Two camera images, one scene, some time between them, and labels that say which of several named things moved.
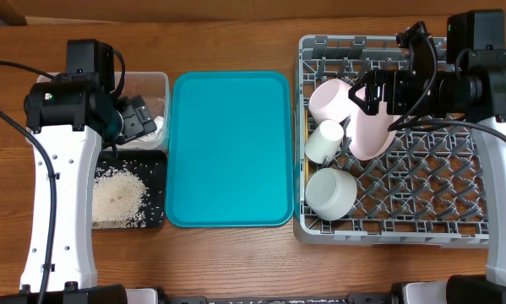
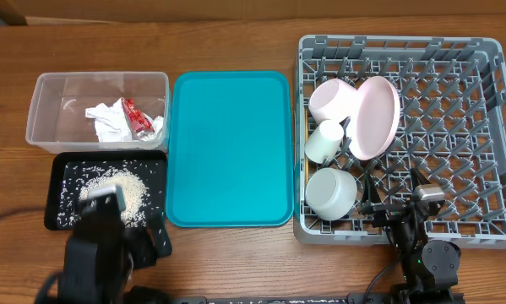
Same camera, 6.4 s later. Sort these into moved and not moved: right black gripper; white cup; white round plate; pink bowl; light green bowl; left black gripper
Moved: left black gripper; right black gripper
Not moved: pink bowl; light green bowl; white cup; white round plate
